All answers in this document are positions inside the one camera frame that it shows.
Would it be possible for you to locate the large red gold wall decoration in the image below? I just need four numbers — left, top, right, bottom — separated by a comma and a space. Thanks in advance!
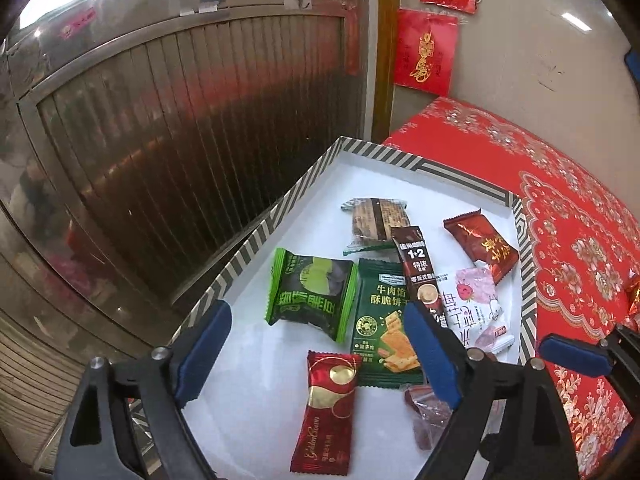
392, 7, 461, 95

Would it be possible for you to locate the pink sticker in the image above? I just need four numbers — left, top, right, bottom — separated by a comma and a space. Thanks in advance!
60, 7, 98, 41

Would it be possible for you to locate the red floral tablecloth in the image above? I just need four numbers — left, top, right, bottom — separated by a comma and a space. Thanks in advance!
382, 96, 640, 480

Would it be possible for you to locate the ribbed metal door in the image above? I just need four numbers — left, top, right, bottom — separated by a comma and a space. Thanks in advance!
0, 0, 371, 476

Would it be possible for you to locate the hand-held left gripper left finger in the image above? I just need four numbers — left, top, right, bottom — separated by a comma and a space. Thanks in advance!
52, 300, 233, 480

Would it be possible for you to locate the dark green biscuit packet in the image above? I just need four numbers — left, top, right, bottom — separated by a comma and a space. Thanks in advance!
352, 258, 426, 390

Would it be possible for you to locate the red paper couplet strip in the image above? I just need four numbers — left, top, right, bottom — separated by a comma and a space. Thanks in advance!
344, 0, 368, 77

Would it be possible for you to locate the red-brown snack packet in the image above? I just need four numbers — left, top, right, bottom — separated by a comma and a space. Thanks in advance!
443, 208, 521, 286

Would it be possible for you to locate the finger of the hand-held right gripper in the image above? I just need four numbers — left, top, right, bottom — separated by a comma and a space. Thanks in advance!
539, 332, 617, 378

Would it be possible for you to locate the wooden door frame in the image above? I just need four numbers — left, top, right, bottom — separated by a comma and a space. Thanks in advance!
367, 0, 403, 143

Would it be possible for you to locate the red gold candy packet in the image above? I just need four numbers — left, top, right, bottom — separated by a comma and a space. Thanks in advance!
290, 351, 363, 477

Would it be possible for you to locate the brown coffee stick sachet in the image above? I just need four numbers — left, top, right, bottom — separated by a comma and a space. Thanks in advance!
390, 226, 448, 331

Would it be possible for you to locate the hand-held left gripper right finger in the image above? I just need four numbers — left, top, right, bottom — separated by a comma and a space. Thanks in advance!
402, 304, 581, 480

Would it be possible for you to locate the clear brown snack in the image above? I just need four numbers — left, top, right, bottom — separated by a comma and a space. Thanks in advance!
402, 384, 453, 451

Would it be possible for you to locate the green black snack packet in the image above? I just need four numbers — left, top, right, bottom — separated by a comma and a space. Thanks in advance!
265, 247, 360, 345

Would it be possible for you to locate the white pink snack packet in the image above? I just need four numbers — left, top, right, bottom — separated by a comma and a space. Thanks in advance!
440, 266, 516, 358

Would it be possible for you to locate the clear wrapped brown cookie packet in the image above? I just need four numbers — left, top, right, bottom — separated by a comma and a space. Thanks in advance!
341, 197, 413, 256

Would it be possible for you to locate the white box with striped rim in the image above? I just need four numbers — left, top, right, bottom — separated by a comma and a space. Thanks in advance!
172, 136, 538, 480

